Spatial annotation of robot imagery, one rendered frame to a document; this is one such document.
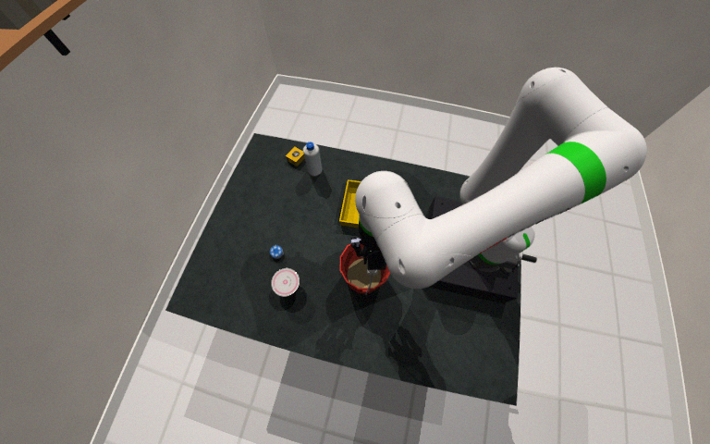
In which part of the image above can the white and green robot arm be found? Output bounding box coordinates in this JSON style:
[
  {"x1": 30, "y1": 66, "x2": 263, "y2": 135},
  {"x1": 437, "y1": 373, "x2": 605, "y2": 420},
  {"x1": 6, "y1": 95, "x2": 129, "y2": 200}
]
[{"x1": 355, "y1": 68, "x2": 647, "y2": 289}]

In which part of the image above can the white bottle with blue cap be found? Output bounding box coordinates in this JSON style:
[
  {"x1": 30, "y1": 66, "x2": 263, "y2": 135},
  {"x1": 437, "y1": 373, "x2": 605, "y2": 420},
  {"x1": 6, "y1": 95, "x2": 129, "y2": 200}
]
[{"x1": 303, "y1": 142, "x2": 323, "y2": 176}]

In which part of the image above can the red pail with grey wire handle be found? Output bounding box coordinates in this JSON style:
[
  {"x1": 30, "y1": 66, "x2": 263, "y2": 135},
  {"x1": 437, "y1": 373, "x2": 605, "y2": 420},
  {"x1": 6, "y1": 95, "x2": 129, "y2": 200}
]
[{"x1": 340, "y1": 244, "x2": 390, "y2": 295}]

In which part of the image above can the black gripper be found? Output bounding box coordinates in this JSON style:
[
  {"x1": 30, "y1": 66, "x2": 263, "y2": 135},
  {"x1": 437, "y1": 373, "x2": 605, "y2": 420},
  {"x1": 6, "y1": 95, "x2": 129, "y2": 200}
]
[{"x1": 351, "y1": 236, "x2": 380, "y2": 265}]

